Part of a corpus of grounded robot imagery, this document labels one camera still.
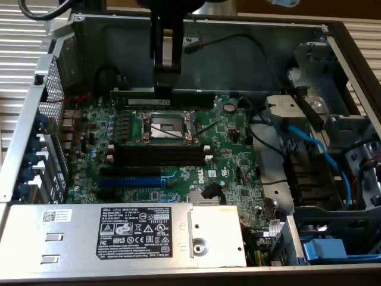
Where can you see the silver finned heat sink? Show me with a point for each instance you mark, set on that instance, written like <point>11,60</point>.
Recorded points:
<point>196,199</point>

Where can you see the short black expansion slot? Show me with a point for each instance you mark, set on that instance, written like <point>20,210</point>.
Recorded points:
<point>105,195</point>

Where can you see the silver aluminium stop block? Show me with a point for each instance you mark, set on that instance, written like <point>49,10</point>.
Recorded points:
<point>58,18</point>

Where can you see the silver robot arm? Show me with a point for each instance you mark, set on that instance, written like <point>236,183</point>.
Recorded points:
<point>214,6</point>

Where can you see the grey metal PC case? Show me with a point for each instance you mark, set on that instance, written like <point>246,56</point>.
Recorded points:
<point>238,59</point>

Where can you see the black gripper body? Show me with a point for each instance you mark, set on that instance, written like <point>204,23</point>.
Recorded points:
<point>166,4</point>

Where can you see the long black expansion slot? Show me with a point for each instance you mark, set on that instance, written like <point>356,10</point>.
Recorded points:
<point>131,172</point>

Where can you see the grey metal drive cage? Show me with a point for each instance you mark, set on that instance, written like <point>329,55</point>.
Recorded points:
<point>315,68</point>

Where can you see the metal CPU socket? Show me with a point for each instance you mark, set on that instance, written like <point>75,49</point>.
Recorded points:
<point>186,119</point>

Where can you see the blue expansion slot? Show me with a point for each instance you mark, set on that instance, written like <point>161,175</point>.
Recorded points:
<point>131,182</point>

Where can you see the silver disk bay bracket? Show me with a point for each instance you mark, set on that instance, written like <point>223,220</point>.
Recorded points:
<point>285,107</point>

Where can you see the blue plastic clip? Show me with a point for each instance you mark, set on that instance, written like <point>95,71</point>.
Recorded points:
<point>23,190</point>
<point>26,174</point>
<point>37,143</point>
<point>41,121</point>
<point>31,159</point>

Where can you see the metal locking lever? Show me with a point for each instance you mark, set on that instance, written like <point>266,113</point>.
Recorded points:
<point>170,131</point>
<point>208,127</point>

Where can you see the grey plastic drive tray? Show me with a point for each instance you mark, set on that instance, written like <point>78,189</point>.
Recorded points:
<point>327,217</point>

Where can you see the round coin battery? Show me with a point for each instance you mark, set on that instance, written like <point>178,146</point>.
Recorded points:
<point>229,107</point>

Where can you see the black ribbed plastic block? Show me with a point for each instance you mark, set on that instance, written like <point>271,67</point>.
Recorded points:
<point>306,175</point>

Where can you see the silver power supply unit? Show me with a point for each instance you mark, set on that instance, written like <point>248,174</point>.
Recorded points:
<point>74,238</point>

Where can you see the green RAM stick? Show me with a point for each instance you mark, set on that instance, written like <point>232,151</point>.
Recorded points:
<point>193,99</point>

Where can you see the RAM slot black latches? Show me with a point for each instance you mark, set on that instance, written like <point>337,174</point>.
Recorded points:
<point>160,152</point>
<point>160,163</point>

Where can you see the black plastic connector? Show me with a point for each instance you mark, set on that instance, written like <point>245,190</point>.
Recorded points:
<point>212,190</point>

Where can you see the black plastic rail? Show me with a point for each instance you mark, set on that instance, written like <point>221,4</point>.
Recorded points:
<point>309,110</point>

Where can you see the green Dell motherboard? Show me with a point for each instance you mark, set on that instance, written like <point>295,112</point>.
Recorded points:
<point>226,167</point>

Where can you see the blue plastic bracket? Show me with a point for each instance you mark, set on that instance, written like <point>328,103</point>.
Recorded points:
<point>324,250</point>

